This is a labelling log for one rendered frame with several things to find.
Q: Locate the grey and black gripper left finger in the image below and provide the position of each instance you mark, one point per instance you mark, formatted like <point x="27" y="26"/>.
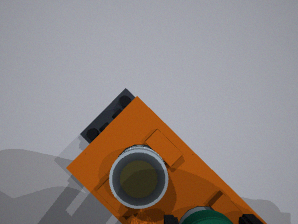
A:
<point x="170" y="219"/>

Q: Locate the green screw cap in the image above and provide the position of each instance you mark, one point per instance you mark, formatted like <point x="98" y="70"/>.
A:
<point x="207" y="217"/>

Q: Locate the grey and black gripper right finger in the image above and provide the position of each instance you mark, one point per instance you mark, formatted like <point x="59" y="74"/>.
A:
<point x="249" y="219"/>

